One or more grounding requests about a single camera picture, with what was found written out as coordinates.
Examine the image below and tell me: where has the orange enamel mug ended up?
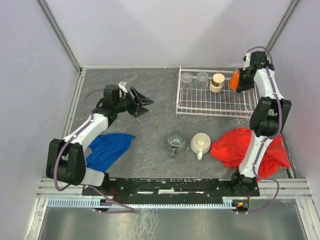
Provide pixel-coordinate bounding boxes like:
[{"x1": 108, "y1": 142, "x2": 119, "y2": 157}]
[{"x1": 228, "y1": 69, "x2": 241, "y2": 91}]

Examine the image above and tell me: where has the white wire dish rack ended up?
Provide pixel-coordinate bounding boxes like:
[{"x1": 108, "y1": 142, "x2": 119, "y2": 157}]
[{"x1": 175, "y1": 67, "x2": 258, "y2": 120}]

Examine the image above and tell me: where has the steel tin cup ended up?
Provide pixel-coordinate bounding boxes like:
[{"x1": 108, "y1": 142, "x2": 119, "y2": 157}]
[{"x1": 209, "y1": 73, "x2": 225, "y2": 93}]

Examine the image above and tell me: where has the clear plastic cup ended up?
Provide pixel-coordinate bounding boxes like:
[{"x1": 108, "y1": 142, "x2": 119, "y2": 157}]
[
  {"x1": 194, "y1": 71, "x2": 209, "y2": 90},
  {"x1": 180, "y1": 72, "x2": 193, "y2": 90}
]

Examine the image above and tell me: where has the grey-green glazed mug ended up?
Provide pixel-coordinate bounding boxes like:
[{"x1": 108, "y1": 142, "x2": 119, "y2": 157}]
[{"x1": 167, "y1": 131, "x2": 186, "y2": 158}]

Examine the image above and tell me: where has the cream ceramic mug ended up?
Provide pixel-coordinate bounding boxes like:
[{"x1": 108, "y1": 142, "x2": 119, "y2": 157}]
[{"x1": 190, "y1": 133, "x2": 211, "y2": 161}]

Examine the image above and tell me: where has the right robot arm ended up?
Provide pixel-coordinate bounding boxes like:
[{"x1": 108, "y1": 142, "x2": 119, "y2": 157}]
[{"x1": 229, "y1": 46, "x2": 292, "y2": 195}]

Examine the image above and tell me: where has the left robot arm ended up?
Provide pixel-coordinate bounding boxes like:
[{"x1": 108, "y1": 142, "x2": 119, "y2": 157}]
[{"x1": 45, "y1": 82, "x2": 154, "y2": 192}]

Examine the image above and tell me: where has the blue cloth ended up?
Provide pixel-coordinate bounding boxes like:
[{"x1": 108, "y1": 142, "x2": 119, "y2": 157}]
[{"x1": 86, "y1": 133, "x2": 136, "y2": 172}]

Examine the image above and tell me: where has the red cloth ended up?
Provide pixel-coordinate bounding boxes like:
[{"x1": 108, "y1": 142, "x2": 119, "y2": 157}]
[{"x1": 210, "y1": 127, "x2": 291, "y2": 178}]

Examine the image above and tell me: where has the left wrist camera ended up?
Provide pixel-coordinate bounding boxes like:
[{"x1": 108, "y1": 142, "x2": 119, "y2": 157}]
[{"x1": 118, "y1": 81, "x2": 128, "y2": 98}]

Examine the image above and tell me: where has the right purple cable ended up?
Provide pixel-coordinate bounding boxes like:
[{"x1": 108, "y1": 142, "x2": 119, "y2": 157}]
[{"x1": 229, "y1": 45, "x2": 283, "y2": 215}]

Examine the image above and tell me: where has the purple cable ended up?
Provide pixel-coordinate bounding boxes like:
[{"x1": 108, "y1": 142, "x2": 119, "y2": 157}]
[
  {"x1": 229, "y1": 45, "x2": 283, "y2": 215},
  {"x1": 53, "y1": 88, "x2": 136, "y2": 215}
]

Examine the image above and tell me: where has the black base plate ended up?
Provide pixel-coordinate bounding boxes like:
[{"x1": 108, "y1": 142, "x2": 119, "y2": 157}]
[{"x1": 97, "y1": 177, "x2": 260, "y2": 204}]

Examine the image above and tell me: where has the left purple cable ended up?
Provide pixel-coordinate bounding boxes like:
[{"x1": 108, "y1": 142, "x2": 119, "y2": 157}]
[{"x1": 53, "y1": 88, "x2": 136, "y2": 215}]

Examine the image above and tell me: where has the blue cable duct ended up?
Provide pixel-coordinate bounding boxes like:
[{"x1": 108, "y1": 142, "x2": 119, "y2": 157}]
[{"x1": 47, "y1": 197, "x2": 236, "y2": 210}]

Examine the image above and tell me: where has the aluminium frame rail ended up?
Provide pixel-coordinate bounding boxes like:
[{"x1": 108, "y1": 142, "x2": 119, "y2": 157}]
[{"x1": 36, "y1": 178, "x2": 312, "y2": 200}]

